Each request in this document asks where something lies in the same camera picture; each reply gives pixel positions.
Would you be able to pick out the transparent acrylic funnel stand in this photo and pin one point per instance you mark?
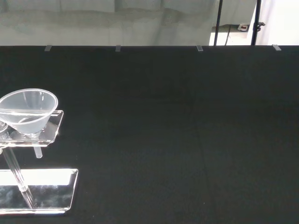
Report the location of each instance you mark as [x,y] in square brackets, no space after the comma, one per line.
[46,193]

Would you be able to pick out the black bench cloth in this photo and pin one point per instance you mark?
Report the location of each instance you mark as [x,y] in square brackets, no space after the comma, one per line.
[163,116]

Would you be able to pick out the clear cloth clip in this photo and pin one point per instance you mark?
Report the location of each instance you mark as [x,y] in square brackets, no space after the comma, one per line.
[47,48]
[200,48]
[276,47]
[118,48]

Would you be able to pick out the black tripod pole with clamp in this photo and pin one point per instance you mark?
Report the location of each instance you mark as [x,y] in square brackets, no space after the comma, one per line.
[256,21]

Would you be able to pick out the power strip with red switch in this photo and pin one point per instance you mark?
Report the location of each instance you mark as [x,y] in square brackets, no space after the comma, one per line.
[243,27]

